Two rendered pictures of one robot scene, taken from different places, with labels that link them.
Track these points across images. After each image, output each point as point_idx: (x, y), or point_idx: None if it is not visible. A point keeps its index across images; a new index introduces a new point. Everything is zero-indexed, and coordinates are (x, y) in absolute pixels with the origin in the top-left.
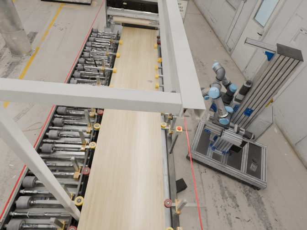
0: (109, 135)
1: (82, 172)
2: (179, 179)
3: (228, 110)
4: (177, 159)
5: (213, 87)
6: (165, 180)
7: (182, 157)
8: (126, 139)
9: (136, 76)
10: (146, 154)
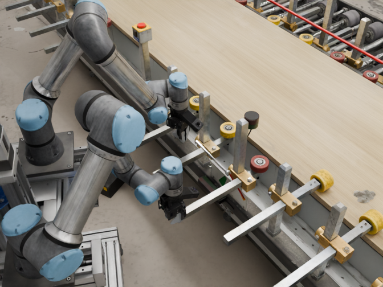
0: (269, 37)
1: (247, 5)
2: (114, 200)
3: (31, 99)
4: (141, 237)
5: (96, 1)
6: None
7: (133, 249)
8: (235, 45)
9: None
10: (181, 45)
